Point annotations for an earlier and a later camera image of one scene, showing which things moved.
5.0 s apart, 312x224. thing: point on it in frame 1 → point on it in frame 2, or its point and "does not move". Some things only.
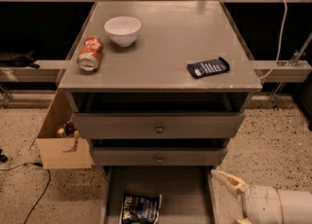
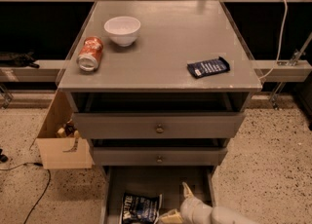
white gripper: [260, 205] → [190, 208]
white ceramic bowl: [123, 29] does not move
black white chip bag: [139, 209] does not move
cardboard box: [58, 153] does not move
